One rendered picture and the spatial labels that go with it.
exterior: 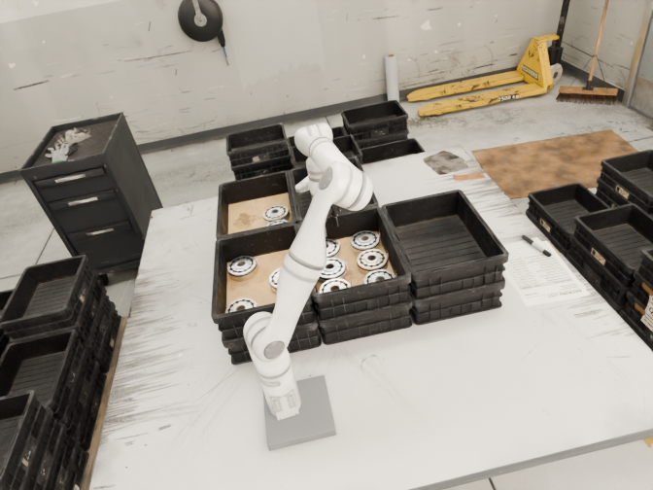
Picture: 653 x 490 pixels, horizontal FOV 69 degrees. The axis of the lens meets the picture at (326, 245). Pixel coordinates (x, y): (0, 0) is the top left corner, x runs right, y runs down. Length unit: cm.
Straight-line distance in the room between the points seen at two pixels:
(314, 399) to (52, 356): 141
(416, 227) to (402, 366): 54
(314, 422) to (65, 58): 410
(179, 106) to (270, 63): 95
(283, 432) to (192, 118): 387
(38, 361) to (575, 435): 211
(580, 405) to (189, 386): 112
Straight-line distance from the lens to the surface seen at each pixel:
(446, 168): 236
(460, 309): 159
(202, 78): 473
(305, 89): 480
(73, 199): 300
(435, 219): 180
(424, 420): 138
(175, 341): 174
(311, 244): 105
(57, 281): 272
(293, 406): 136
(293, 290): 109
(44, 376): 242
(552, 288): 175
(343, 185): 101
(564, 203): 295
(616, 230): 262
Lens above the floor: 188
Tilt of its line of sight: 38 degrees down
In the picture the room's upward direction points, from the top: 10 degrees counter-clockwise
